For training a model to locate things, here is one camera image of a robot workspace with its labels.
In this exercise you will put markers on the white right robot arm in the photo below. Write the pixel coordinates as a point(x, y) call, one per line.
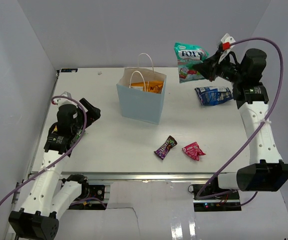
point(266, 171)

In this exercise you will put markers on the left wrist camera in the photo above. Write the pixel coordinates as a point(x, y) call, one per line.
point(64, 96)

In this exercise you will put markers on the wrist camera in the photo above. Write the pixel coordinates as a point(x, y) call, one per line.
point(64, 96)
point(225, 46)

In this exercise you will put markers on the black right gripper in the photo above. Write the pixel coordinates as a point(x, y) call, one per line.
point(210, 67)

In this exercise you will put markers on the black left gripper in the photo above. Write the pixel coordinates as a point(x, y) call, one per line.
point(92, 113)

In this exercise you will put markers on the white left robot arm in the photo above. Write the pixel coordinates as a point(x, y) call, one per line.
point(38, 217)

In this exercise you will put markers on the teal Fox's mint candy bag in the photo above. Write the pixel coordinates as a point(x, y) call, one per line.
point(189, 55)

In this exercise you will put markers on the light blue paper bag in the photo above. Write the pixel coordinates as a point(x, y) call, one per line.
point(136, 104)

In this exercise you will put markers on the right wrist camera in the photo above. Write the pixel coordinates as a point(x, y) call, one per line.
point(225, 46)

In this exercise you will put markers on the orange Kettle chips bag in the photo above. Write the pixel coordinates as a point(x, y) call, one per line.
point(150, 86)

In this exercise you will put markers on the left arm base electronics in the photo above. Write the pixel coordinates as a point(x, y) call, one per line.
point(100, 192)

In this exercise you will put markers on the purple brown M&M's packet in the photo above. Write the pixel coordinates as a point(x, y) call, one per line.
point(162, 151)

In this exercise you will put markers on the red pink candy packet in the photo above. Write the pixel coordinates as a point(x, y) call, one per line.
point(193, 151)

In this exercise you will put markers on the dark blue snack bag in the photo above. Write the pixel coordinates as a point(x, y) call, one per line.
point(213, 95)

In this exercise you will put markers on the aluminium table edge rail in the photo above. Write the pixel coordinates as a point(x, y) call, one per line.
point(118, 176)

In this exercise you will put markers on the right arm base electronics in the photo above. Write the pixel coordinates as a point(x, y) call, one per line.
point(221, 203)

